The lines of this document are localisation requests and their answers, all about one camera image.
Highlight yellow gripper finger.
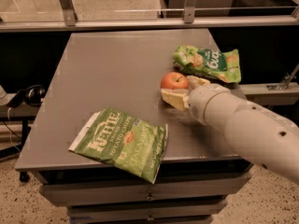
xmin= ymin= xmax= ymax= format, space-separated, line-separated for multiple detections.
xmin=161 ymin=89 xmax=189 ymax=111
xmin=186 ymin=76 xmax=210 ymax=90

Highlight green rice chip bag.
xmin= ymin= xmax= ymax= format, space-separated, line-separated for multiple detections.
xmin=173 ymin=46 xmax=241 ymax=83

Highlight green Kettle jalapeno chip bag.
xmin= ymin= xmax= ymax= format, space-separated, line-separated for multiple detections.
xmin=68 ymin=107 xmax=168 ymax=184

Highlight white cable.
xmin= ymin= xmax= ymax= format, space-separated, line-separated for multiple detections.
xmin=6 ymin=106 xmax=22 ymax=154

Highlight metal railing with glass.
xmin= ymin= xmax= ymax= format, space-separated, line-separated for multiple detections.
xmin=0 ymin=0 xmax=299 ymax=32

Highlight grey drawer cabinet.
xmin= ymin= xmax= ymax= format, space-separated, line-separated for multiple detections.
xmin=16 ymin=29 xmax=251 ymax=224

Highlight black headphones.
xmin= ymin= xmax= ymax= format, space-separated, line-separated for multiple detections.
xmin=7 ymin=85 xmax=46 ymax=108

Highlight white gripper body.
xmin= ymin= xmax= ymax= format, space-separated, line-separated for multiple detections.
xmin=189 ymin=84 xmax=246 ymax=126

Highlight red apple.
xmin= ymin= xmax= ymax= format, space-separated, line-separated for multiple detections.
xmin=160 ymin=72 xmax=189 ymax=90

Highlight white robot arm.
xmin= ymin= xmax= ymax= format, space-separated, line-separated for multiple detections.
xmin=160 ymin=72 xmax=299 ymax=184

